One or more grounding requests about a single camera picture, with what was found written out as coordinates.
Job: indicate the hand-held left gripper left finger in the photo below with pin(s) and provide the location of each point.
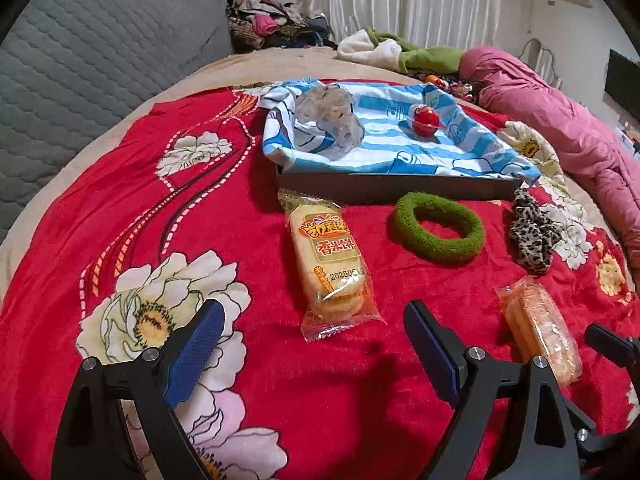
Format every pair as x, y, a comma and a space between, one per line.
195, 350

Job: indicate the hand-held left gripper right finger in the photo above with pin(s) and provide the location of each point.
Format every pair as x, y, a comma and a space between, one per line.
430, 350

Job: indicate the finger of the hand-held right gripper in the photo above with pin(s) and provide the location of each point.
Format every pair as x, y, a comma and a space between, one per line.
612, 345
615, 442

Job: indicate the rice cracker packet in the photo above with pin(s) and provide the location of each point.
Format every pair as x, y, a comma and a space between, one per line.
540, 330
330, 270

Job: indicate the green fuzzy scrunchie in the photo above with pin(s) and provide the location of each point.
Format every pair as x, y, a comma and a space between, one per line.
405, 225

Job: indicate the leopard print scrunchie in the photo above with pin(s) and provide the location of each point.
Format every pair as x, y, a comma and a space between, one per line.
532, 240

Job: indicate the dark grey tray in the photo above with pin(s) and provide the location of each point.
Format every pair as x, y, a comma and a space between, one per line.
400, 190

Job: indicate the red egg-shaped candy toy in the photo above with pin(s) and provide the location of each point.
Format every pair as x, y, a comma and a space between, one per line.
425, 117

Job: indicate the sheer pink scrunchie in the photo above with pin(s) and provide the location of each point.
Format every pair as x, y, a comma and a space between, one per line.
325, 120

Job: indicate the red floral blanket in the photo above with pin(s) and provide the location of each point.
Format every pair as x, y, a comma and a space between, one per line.
150, 210

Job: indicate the blue striped cartoon towel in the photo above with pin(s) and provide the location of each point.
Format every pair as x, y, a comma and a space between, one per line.
400, 150

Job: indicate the pink quilt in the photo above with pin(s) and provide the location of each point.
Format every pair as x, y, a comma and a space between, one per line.
550, 120

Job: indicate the black television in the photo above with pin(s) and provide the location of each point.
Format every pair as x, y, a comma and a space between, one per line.
622, 85

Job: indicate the red and white wrapper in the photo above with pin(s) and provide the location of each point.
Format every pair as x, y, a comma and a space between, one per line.
461, 89

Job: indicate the small orange toy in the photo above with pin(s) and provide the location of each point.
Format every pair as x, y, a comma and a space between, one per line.
433, 80

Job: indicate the green and white plush garment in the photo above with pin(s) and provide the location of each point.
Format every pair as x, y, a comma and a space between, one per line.
435, 59

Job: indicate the white metal rack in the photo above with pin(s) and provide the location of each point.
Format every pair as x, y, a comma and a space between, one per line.
534, 52

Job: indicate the grey quilted headboard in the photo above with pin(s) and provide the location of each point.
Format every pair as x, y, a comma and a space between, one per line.
100, 60

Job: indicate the pile of clothes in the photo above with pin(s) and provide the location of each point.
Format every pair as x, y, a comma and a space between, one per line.
265, 25

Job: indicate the white curtains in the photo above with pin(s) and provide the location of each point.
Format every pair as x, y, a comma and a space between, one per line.
400, 0

